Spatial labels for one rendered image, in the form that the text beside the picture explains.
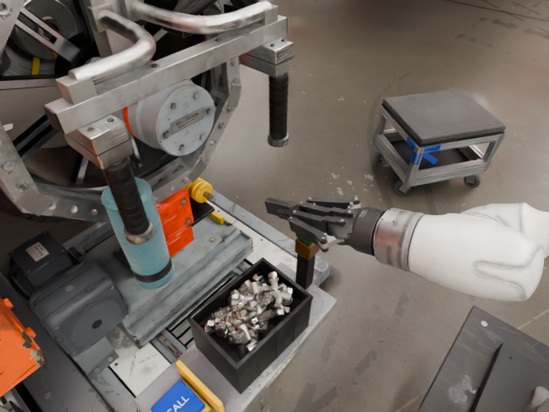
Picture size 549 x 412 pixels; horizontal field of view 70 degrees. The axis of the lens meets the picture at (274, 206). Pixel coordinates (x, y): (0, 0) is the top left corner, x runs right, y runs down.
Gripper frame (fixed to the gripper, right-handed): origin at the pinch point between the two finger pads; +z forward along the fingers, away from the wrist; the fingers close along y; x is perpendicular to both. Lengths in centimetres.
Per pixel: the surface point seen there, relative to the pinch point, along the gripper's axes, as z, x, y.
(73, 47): 33.8, -33.7, 7.6
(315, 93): 99, 44, -157
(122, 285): 58, 32, 16
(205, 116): 11.5, -18.7, 1.3
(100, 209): 32.0, -4.9, 18.6
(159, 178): 36.0, -1.1, 1.5
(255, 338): -2.4, 16.6, 17.8
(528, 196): -26, 80, -132
